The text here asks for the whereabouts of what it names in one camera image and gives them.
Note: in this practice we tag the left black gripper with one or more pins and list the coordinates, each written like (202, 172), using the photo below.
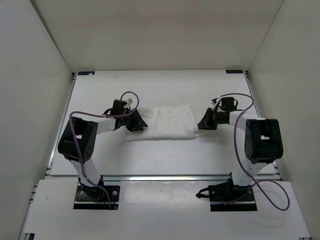
(137, 122)

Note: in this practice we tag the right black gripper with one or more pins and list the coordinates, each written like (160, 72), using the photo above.
(205, 123)

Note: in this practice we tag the white pleated skirt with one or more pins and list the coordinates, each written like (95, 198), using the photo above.
(167, 123)

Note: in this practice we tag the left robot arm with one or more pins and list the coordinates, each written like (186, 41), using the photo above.
(78, 139)

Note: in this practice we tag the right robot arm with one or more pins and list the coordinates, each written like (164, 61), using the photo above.
(262, 137)

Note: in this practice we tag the right blue corner label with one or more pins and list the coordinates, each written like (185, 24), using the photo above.
(233, 71)

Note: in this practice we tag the blue corner label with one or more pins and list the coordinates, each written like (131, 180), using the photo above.
(86, 73)
(233, 71)

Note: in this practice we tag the left blue corner label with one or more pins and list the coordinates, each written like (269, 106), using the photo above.
(86, 73)

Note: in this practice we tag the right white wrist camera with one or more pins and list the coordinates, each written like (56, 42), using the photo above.
(216, 103)

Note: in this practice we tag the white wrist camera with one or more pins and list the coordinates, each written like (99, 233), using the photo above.
(216, 103)
(129, 102)

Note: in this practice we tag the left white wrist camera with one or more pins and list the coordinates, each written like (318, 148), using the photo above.
(129, 102)

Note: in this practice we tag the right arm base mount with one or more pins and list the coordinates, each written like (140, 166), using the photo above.
(227, 197)

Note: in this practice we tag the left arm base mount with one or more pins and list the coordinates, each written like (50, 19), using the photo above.
(87, 198)

